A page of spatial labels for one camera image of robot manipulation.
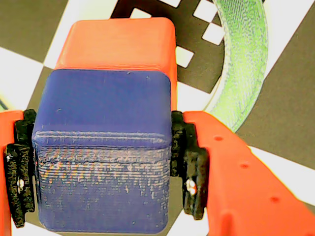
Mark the blue cube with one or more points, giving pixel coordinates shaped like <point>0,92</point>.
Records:
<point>103,159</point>

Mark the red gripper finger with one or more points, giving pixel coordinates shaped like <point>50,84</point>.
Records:
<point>17,159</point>
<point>246,184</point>

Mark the black white marker checkerboard mat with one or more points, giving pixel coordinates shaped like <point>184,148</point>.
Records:
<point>285,93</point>

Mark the red cube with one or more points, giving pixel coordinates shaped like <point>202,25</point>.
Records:
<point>118,44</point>

